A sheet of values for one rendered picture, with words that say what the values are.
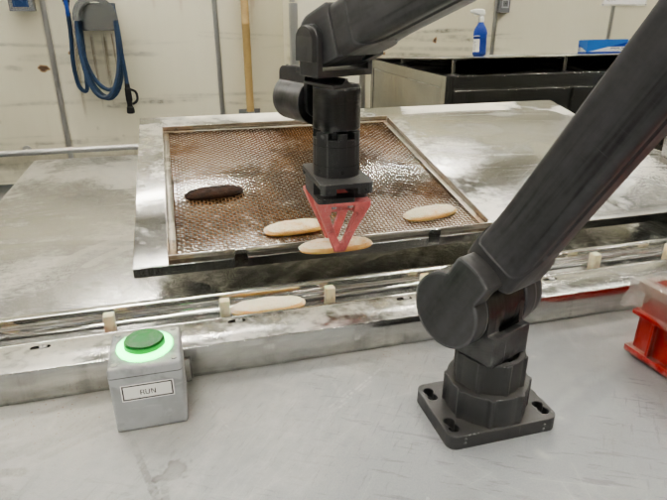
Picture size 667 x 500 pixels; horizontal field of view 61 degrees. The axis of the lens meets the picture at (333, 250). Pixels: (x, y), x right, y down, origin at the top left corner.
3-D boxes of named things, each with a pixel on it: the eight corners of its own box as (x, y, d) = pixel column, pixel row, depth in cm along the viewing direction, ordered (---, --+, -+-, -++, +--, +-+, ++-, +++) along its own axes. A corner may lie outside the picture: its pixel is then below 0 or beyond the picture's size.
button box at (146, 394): (116, 462, 58) (98, 372, 53) (121, 414, 65) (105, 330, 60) (198, 447, 60) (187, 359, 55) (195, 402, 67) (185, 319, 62)
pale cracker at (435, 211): (410, 224, 90) (411, 218, 90) (398, 213, 93) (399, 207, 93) (462, 214, 94) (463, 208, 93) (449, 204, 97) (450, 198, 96)
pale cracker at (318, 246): (302, 257, 71) (301, 248, 71) (295, 245, 75) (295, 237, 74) (376, 248, 74) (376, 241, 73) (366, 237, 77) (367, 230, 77)
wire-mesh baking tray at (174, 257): (169, 264, 78) (167, 255, 78) (162, 133, 119) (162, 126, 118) (490, 230, 91) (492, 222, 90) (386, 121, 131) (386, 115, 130)
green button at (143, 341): (123, 365, 55) (121, 351, 55) (126, 343, 59) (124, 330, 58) (166, 359, 56) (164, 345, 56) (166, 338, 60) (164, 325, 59)
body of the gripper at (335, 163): (321, 200, 66) (321, 138, 63) (302, 177, 75) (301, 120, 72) (373, 196, 67) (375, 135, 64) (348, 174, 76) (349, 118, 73)
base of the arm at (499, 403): (449, 451, 54) (557, 429, 57) (456, 382, 51) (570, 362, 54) (414, 397, 62) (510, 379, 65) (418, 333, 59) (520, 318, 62)
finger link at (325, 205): (318, 261, 70) (318, 188, 66) (305, 239, 76) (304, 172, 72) (370, 255, 71) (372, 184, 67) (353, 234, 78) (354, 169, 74)
